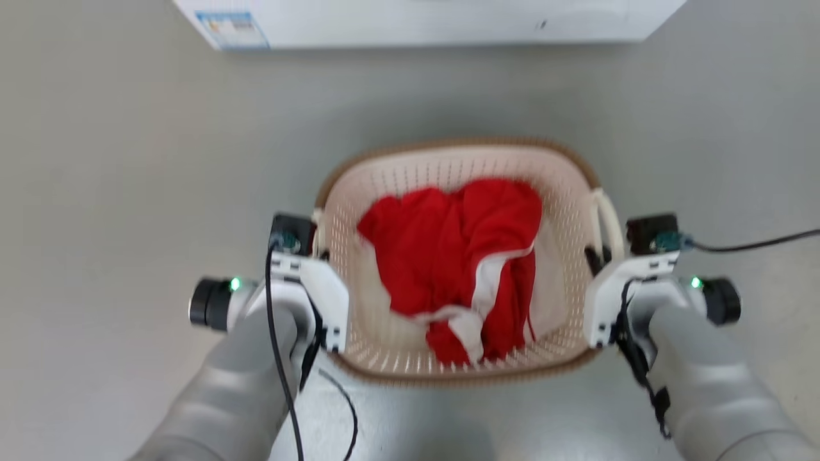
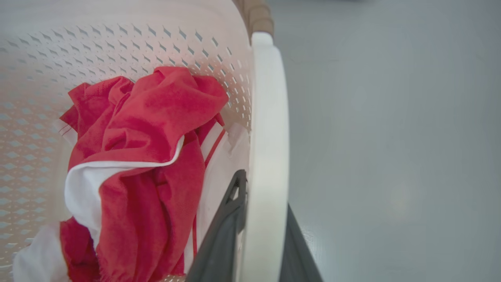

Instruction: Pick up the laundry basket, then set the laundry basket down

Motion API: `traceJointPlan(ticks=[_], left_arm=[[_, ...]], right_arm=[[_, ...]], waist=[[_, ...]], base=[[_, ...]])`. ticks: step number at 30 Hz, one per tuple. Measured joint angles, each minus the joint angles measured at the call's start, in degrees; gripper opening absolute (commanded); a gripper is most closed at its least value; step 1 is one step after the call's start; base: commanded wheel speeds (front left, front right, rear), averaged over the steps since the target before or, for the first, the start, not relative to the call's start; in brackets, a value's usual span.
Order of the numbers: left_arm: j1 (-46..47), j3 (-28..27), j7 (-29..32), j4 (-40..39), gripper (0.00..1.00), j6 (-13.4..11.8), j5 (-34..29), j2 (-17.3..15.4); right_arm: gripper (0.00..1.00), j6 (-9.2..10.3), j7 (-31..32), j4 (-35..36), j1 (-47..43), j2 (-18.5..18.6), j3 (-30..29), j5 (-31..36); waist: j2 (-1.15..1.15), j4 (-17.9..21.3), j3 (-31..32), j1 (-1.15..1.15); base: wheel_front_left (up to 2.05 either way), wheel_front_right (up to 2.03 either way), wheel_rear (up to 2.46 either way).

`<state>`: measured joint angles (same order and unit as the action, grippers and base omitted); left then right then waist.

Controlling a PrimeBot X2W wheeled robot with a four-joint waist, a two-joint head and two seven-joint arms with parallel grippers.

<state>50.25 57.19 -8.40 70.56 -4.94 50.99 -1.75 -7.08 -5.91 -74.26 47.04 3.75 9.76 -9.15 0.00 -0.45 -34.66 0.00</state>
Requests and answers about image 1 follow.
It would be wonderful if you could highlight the thin black looping cable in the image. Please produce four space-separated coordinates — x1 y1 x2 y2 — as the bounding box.
318 368 359 461

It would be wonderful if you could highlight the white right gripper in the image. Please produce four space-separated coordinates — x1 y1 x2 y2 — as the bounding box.
583 246 681 350

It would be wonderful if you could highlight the short black left gripper cable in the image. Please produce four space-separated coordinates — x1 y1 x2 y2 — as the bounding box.
297 291 329 392

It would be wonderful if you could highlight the cream brown-rimmed laundry basket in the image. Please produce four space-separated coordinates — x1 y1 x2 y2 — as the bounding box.
311 137 626 387

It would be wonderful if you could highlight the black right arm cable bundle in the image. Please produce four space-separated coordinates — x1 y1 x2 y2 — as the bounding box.
612 279 675 441

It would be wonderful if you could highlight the white cloth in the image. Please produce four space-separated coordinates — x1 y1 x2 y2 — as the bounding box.
354 218 567 340

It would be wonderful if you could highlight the blue white energy label sticker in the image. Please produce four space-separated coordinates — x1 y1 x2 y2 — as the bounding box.
195 11 270 51

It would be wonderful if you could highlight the long black left arm cable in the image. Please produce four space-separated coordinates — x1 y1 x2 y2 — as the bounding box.
265 238 306 461

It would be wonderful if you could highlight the white washing machine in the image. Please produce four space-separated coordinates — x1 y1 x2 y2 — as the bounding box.
172 0 687 51

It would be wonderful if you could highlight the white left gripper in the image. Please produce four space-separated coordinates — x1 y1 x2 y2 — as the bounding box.
268 250 350 354

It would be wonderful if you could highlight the red garment with white stripes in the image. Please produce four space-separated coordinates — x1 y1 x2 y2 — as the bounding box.
356 178 544 367

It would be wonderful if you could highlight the black right camera cable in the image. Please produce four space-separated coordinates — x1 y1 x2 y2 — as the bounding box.
683 229 820 253

